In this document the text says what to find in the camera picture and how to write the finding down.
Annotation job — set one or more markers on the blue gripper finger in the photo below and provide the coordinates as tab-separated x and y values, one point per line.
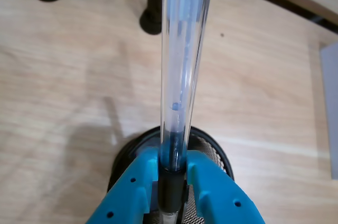
219	197
126	197

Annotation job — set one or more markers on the clear pen with black grip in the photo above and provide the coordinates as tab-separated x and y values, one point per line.
177	49

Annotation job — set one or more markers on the black mesh pen holder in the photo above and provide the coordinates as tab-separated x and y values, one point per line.
211	150

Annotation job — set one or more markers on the white flat box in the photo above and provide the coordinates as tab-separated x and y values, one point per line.
331	102

